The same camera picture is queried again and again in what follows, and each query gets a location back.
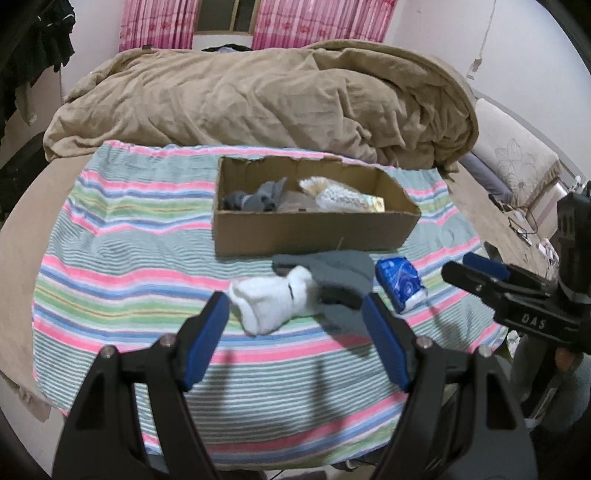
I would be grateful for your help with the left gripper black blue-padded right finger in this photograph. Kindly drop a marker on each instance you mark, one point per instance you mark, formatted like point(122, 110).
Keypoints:
point(460, 420)

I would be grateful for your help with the dark grey sock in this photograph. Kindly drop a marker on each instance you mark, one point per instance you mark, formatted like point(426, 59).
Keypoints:
point(265, 199)

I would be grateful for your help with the white embroidered pillow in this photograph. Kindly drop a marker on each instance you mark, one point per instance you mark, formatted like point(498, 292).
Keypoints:
point(524, 163)

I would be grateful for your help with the grey pillow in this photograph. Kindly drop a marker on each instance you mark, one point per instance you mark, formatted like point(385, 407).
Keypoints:
point(486, 177)

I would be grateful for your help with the pink window curtain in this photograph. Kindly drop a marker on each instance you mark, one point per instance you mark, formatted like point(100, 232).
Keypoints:
point(299, 23)
point(162, 24)

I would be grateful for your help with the small green white carton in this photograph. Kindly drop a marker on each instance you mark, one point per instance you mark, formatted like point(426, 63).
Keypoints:
point(375, 204)

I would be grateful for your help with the pink window curtain right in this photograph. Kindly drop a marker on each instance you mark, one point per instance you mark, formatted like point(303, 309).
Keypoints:
point(299, 23)

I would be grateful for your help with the striped pastel towel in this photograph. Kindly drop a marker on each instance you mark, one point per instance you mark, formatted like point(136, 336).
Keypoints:
point(131, 256)

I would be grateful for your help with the white sock pair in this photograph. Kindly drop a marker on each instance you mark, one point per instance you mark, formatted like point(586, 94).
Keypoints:
point(265, 303)

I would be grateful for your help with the blue tissue pack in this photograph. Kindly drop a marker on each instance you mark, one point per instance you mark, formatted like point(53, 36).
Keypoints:
point(401, 282)

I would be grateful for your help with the dark hanging clothes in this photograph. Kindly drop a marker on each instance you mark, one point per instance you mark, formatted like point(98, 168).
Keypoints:
point(45, 43)

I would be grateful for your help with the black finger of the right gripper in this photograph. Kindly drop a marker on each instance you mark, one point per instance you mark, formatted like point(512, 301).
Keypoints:
point(501, 286)

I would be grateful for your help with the tan crumpled duvet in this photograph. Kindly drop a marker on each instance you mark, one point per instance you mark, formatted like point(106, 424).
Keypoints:
point(363, 100)

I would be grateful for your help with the brown cardboard box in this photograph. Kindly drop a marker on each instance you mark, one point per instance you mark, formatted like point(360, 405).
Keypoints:
point(238, 233)

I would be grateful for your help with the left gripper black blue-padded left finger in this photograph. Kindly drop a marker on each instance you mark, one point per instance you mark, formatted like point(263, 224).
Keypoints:
point(102, 439)

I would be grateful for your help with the pink window curtain left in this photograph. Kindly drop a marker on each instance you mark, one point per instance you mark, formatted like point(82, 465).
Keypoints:
point(162, 24)

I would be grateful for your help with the grey fleece glove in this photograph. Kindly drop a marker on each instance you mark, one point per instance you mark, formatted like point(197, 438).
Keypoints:
point(345, 278)

